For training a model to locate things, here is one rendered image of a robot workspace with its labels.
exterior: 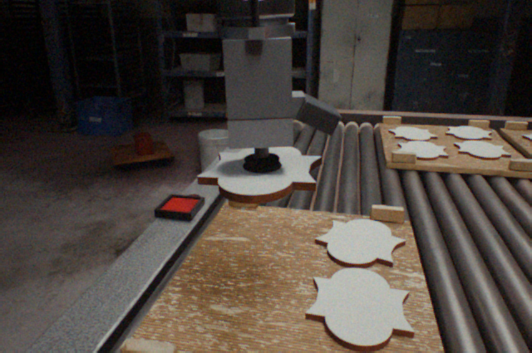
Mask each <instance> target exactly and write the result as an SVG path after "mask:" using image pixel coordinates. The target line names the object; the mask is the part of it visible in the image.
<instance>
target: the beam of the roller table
mask: <svg viewBox="0 0 532 353"><path fill-rule="evenodd" d="M182 194H184V195H188V194H199V195H200V196H202V197H204V206H203V207H202V209H201V210H200V211H199V212H198V214H197V215H196V216H195V218H194V219H193V220H192V221H185V220H177V219H169V218H157V219H156V220H155V221H154V222H153V223H152V224H151V225H150V226H149V227H148V228H147V229H146V230H145V231H144V232H143V233H142V234H141V235H140V236H139V237H138V238H137V239H136V240H135V241H134V242H133V243H132V244H131V245H130V246H129V247H128V248H127V249H126V250H125V251H124V252H123V253H122V254H121V255H120V256H119V257H118V258H117V259H116V260H115V261H114V262H113V263H112V264H111V265H110V266H109V267H108V268H107V269H106V270H105V271H104V272H103V273H102V274H101V275H100V276H99V277H98V278H97V279H96V280H95V281H94V282H93V283H92V284H91V285H90V286H89V287H88V288H87V289H86V290H85V291H84V292H83V293H82V294H81V295H80V296H79V297H78V298H77V299H76V300H75V301H74V302H73V303H72V304H71V305H70V306H69V307H68V308H67V309H66V310H65V311H64V312H63V313H62V314H61V315H60V316H59V317H58V318H57V319H56V320H55V321H54V322H53V323H52V324H51V325H50V326H49V327H48V329H47V330H46V331H45V332H44V333H43V334H42V335H41V337H40V338H39V339H38V340H37V341H36V342H35V343H34V344H33V345H31V346H30V347H29V348H28V349H27V350H26V351H25V352H24V353H109V352H110V351H111V349H112V348H113V346H114V345H115V344H116V343H117V341H118V340H119V338H120V336H121V334H122V333H123V332H124V330H125V329H126V328H127V327H128V325H129V324H130V323H131V321H132V320H133V318H134V317H135V315H136V314H137V313H138V311H139V310H140V309H141V308H142V306H143V305H144V304H145V302H146V301H147V299H148V298H149V297H150V295H151V294H152V292H153V291H154V290H155V289H156V288H157V287H158V286H159V284H160V283H161V281H162V280H163V279H164V277H165V275H166V274H167V273H168V271H169V270H170V269H171V268H172V267H173V265H174V264H175V262H176V261H177V260H178V258H179V257H180V255H181V254H182V252H183V251H184V250H185V249H186V248H187V246H188V245H189V244H190V242H191V240H192V239H193V238H194V236H195V235H196V234H197V232H198V231H199V230H200V228H201V227H202V225H203V224H204V222H205V221H206V220H207V218H208V217H209V216H210V215H211V214H212V212H213V211H214V209H215V208H216V206H217V205H218V204H219V202H220V201H221V199H222V198H223V197H224V196H222V195H221V194H220V192H219V186H213V185H199V184H198V178H197V179H196V180H195V181H194V182H193V183H192V184H191V185H190V186H189V187H188V188H187V189H186V190H185V191H184V192H183V193H182Z"/></svg>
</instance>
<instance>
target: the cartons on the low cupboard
mask: <svg viewBox="0 0 532 353"><path fill-rule="evenodd" d="M439 4H440V0H401V5H402V6H400V12H399V17H398V20H397V29H399V30H424V29H470V27H471V23H472V19H473V13H474V7H475V5H439ZM409 5H415V6H409Z"/></svg>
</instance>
